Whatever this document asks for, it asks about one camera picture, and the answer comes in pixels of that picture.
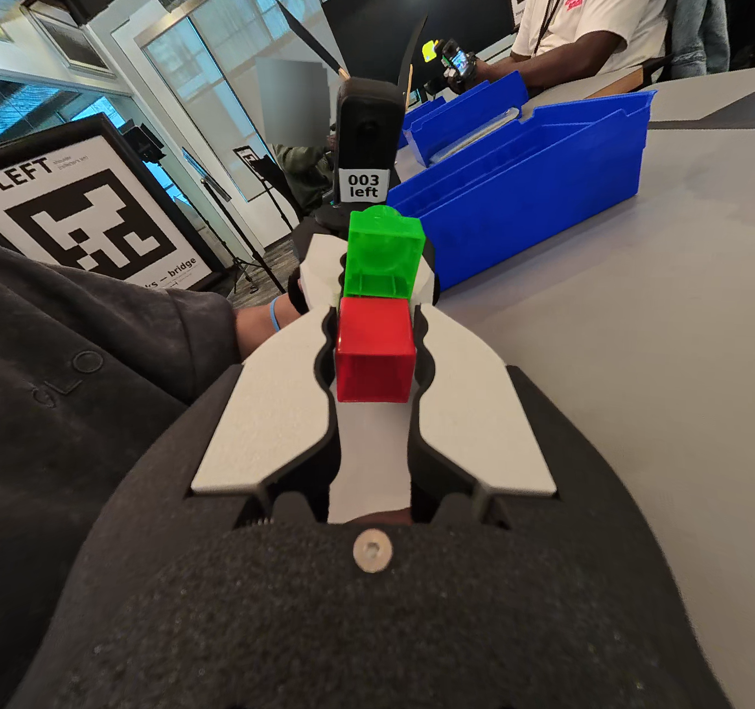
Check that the small marker sign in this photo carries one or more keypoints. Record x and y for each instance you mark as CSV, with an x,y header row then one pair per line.
x,y
253,169

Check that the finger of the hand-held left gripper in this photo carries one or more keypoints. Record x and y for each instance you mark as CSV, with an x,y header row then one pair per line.
x,y
321,272
426,287

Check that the wooden board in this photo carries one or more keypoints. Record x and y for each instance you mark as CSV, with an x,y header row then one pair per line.
x,y
616,84

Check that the grey desk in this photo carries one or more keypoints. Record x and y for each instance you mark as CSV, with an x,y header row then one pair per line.
x,y
590,367

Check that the black studio light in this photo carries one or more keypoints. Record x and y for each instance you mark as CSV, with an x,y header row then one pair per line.
x,y
144,143

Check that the green two-stud toy block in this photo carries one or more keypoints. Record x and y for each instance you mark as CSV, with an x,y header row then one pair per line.
x,y
383,255

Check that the person's left forearm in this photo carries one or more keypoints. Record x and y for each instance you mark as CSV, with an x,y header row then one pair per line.
x,y
256,325

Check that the blue wristband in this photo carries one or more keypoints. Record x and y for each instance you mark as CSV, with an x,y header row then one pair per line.
x,y
276,315

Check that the blue plastic bin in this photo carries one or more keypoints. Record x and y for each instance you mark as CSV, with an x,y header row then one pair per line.
x,y
489,95
531,190

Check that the red toy block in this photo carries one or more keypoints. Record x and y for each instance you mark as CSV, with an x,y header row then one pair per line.
x,y
374,337

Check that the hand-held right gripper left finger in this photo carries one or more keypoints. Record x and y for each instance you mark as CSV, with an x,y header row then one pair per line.
x,y
265,420

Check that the yellow tag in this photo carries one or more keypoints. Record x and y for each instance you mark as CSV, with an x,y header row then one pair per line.
x,y
430,51

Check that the black tripod stand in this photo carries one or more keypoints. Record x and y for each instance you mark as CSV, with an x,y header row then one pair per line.
x,y
236,231

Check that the black white marker poster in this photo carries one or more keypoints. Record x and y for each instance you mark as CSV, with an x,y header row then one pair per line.
x,y
88,219

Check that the blue denim jacket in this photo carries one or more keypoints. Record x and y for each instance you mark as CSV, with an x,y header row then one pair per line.
x,y
702,13

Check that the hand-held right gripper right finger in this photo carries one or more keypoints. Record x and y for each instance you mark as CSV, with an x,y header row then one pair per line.
x,y
483,420

